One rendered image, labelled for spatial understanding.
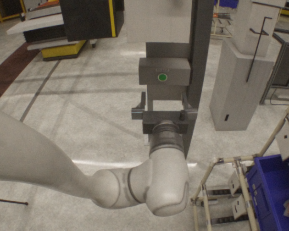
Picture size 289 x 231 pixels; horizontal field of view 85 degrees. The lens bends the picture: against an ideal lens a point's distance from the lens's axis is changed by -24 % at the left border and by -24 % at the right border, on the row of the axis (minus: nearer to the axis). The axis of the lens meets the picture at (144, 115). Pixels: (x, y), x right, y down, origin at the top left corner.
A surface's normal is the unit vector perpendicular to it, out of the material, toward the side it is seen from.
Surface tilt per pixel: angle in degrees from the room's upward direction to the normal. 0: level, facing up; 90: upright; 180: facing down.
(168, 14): 90
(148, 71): 90
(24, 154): 75
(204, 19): 90
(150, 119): 0
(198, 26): 90
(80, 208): 0
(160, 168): 22
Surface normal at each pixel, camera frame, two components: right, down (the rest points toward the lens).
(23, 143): 0.93, -0.24
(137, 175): -0.60, -0.55
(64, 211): -0.03, -0.70
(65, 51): -0.04, 0.71
